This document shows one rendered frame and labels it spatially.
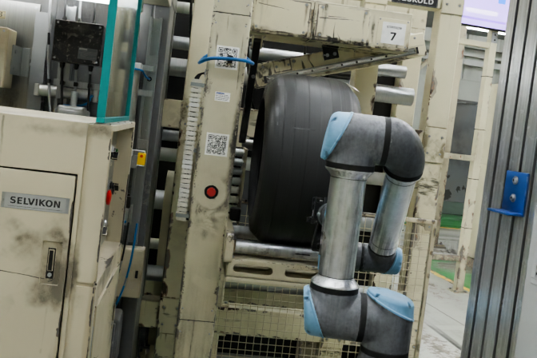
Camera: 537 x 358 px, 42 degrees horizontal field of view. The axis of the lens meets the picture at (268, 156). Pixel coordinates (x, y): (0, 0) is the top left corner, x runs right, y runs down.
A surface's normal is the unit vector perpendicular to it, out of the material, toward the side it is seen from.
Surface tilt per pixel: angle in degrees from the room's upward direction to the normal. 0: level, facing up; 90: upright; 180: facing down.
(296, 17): 90
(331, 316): 92
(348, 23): 90
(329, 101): 45
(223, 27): 90
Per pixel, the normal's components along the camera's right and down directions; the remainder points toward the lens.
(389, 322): -0.07, 0.02
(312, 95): 0.15, -0.70
